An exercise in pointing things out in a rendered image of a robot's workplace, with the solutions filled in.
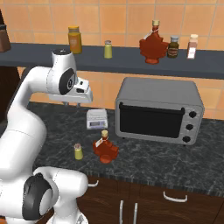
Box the dark wood cupboard door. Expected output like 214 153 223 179
76 195 130 224
128 200 218 224

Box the dark wood drawer front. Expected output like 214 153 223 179
139 184 224 218
82 174 142 207

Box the yellow-green shaker grey cap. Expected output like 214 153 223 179
73 143 84 161
103 39 114 60

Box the dark brown jar grey lid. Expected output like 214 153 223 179
166 35 180 60

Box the grey toaster oven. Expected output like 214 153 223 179
114 76 206 146

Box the pink spice bottle white label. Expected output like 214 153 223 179
186 33 200 60

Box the dark wood cabinet side panel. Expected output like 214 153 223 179
0 65 22 124

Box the white cupboard door handle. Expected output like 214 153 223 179
132 202 139 224
118 199 124 224

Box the amber jar yellow lid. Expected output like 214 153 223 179
67 25 83 55

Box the dark grey wall shelf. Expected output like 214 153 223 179
0 42 224 81

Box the white kitchen scale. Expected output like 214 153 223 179
86 108 109 130

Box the red maple-leaf syrup bottle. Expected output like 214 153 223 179
92 129 120 165
138 19 171 66

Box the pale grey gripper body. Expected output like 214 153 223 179
47 87 94 105

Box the black toaster oven door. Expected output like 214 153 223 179
117 102 186 140

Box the white drawer handle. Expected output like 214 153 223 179
162 190 189 204
87 179 101 188

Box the black toaster oven door handle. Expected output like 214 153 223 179
118 102 186 116

